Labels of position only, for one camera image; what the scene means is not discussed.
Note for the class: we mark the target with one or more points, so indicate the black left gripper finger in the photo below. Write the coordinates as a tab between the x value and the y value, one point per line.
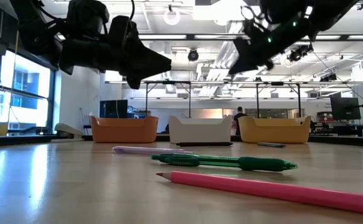
144	70
144	53

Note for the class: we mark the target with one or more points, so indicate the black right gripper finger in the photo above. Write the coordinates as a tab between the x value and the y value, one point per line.
242	53
256	63

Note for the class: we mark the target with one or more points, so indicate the pale purple mechanical pencil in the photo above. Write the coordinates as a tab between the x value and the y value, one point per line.
144	150

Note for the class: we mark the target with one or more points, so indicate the grey green crayon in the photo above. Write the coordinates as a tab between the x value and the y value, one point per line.
271	145

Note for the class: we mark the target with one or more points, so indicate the green mechanical pencil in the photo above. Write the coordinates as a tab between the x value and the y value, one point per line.
256	164

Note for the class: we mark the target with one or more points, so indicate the pink pencil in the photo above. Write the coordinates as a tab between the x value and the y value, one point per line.
262	189

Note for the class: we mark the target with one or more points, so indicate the black monitor on arm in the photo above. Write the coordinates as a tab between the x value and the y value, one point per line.
344	109

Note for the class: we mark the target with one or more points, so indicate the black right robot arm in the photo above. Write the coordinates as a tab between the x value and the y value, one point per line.
324	12

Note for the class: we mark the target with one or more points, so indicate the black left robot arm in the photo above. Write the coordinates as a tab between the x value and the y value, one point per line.
44	40

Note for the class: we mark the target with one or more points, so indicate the black ceiling spotlight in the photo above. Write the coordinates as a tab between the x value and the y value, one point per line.
329	77
296	54

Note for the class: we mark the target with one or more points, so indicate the black computer monitor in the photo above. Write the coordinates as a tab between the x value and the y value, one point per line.
112	109

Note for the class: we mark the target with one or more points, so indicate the person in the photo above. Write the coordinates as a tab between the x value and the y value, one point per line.
239	119

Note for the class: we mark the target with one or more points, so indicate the orange plastic bin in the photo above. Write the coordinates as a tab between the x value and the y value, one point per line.
123	130

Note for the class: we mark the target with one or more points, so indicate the yellow plastic bin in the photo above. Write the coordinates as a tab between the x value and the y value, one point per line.
274	132

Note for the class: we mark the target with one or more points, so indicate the white plastic bin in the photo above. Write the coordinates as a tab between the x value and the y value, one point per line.
200	132

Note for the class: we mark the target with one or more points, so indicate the red equipment box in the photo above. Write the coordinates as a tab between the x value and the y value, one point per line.
324	118

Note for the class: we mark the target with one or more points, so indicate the yellow container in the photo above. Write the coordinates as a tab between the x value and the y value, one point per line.
2	129

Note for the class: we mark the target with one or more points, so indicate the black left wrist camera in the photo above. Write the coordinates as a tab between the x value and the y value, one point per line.
123	28

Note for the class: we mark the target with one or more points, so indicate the black metal gantry frame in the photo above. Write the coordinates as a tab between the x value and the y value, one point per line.
257	102
147	102

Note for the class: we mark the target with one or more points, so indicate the black ceiling camera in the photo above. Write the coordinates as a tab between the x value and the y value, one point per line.
193	55

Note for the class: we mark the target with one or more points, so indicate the black aluminium table frame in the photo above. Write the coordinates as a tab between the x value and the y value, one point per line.
340	139

